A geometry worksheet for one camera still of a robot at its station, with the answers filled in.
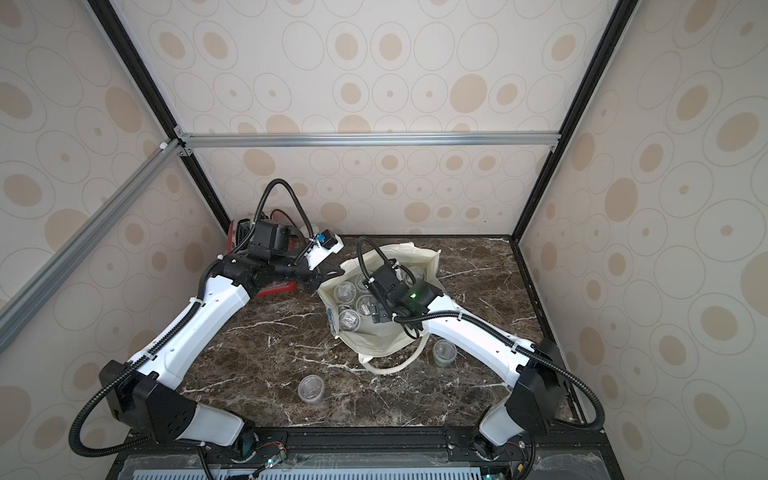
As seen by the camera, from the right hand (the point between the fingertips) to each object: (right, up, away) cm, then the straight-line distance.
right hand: (404, 300), depth 81 cm
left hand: (-14, +9, -9) cm, 19 cm away
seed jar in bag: (-16, -6, +4) cm, 17 cm away
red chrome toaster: (-53, +21, +16) cm, 59 cm away
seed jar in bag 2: (-11, -2, +6) cm, 12 cm away
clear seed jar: (-25, -23, -3) cm, 33 cm away
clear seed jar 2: (+11, -15, +3) cm, 19 cm away
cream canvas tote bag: (-5, -12, -3) cm, 13 cm away
